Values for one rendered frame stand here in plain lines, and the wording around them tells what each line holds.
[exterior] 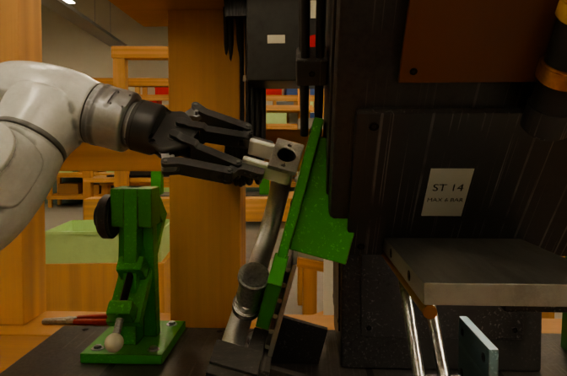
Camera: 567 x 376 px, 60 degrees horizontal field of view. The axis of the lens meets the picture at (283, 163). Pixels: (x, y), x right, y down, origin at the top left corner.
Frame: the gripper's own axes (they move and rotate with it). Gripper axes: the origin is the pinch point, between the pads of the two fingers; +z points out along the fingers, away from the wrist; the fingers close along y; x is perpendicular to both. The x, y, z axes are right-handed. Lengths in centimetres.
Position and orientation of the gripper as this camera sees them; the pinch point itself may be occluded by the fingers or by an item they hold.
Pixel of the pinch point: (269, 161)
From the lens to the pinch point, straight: 70.1
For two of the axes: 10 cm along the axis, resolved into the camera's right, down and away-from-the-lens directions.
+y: 2.2, -7.2, 6.6
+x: -1.5, 6.4, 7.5
